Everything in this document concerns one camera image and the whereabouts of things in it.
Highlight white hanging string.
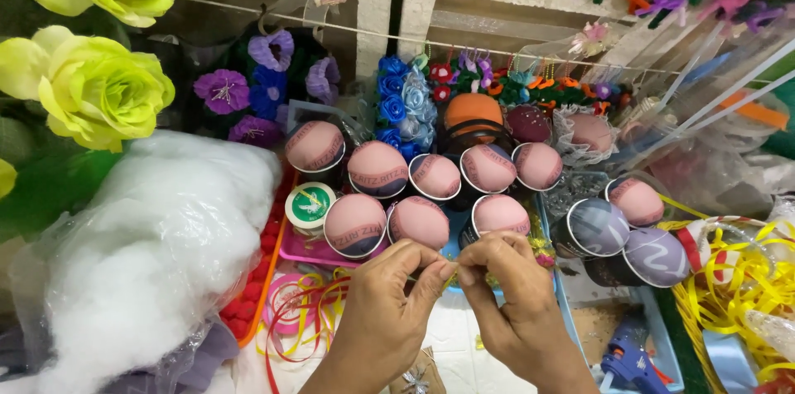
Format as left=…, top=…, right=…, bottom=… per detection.
left=174, top=0, right=684, bottom=76

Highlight wicker basket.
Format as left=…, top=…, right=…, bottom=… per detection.
left=670, top=282, right=729, bottom=394

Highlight brown tag with silver snowflake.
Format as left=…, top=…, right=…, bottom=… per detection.
left=388, top=347, right=448, bottom=394

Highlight light blue ribbon roll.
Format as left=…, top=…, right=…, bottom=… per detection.
left=702, top=328, right=762, bottom=394

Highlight lace wrapped pink cup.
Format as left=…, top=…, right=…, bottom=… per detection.
left=551, top=104, right=623, bottom=166

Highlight heap of clear plastic bags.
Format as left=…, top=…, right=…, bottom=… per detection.
left=615, top=21, right=795, bottom=218

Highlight pink ribbon spool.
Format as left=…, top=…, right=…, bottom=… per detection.
left=263, top=273, right=319, bottom=336

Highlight purple fabric flower bouquet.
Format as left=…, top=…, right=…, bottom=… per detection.
left=193, top=27, right=344, bottom=150

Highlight tangle of red yellow ribbons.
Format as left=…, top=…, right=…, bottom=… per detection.
left=257, top=266, right=354, bottom=394

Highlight heap of yellow ribbon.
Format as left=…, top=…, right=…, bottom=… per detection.
left=657, top=194, right=795, bottom=394

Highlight group of pink stuffed cups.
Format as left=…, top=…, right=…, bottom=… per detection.
left=284, top=120, right=667, bottom=259

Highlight light blue plastic tray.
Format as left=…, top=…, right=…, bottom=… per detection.
left=537, top=173, right=685, bottom=394

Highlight orange stuffed cup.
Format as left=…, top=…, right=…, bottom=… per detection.
left=442, top=93, right=506, bottom=154

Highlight row of small hanging flowers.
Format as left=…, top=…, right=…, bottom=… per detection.
left=427, top=48, right=632, bottom=116

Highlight maroon stuffed cup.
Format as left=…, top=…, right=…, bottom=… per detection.
left=506, top=104, right=553, bottom=145

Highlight red white candy cane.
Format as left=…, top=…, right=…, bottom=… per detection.
left=673, top=215, right=778, bottom=284

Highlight white spool with green label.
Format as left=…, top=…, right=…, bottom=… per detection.
left=284, top=181, right=338, bottom=237

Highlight bag of white stuffing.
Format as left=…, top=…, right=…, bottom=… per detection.
left=9, top=129, right=284, bottom=394

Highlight blue satin rose bouquet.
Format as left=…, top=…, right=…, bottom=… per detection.
left=375, top=55, right=439, bottom=162

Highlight person's right hand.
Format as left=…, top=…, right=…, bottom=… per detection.
left=458, top=231, right=580, bottom=377

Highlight heap of red pompoms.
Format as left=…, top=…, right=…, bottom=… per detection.
left=221, top=179, right=294, bottom=340

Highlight person's left hand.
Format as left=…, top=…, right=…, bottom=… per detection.
left=332, top=239, right=458, bottom=377

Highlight green artificial leaves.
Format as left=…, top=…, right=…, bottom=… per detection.
left=0, top=148, right=125, bottom=241

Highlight pink plastic tray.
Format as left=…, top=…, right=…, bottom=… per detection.
left=279, top=219, right=389, bottom=268

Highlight orange plastic tray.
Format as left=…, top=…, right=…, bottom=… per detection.
left=220, top=173, right=299, bottom=349

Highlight purple stuffed cup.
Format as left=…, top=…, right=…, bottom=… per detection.
left=585, top=227, right=691, bottom=288
left=552, top=197, right=632, bottom=259

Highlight gold tinsel bunch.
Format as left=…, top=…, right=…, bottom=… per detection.
left=527, top=213, right=558, bottom=269

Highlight blue glue gun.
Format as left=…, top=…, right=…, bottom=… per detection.
left=599, top=318, right=673, bottom=394

